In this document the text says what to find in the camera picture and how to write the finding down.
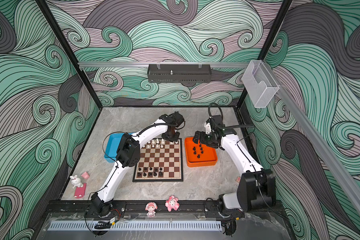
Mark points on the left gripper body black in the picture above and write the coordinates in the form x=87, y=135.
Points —
x=173, y=137

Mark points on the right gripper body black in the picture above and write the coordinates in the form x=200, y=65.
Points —
x=208, y=139

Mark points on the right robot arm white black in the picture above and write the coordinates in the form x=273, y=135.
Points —
x=257, y=186

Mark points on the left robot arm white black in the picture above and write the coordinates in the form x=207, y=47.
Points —
x=128, y=156

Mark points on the orange plastic tray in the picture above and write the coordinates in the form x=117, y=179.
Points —
x=199, y=155

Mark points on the folding chessboard brown cream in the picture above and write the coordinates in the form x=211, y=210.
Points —
x=161, y=161

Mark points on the blue plastic tray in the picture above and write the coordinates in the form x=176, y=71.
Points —
x=111, y=150

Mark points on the pink pig plush figurine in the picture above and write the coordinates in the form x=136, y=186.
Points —
x=172, y=203

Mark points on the pink hooded doll figurine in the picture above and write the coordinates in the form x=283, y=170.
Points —
x=151, y=208

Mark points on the small pink cube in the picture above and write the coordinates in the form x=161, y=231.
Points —
x=85, y=175

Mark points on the white bunny figurine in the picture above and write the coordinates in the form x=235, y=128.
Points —
x=76, y=181

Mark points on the pink flat phone toy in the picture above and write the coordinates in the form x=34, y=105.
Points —
x=80, y=191

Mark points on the black perforated wall shelf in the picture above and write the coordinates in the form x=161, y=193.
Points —
x=179, y=74

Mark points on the clear acrylic wall holder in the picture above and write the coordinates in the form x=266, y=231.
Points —
x=260, y=83

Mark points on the aluminium rail back wall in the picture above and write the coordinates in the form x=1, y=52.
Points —
x=126, y=64

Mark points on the aluminium rail wall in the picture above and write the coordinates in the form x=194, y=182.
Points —
x=126, y=64
x=324, y=151

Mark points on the white slotted cable duct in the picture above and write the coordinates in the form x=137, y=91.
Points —
x=138, y=226

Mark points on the aluminium rail right wall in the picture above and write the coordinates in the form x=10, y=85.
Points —
x=324, y=151

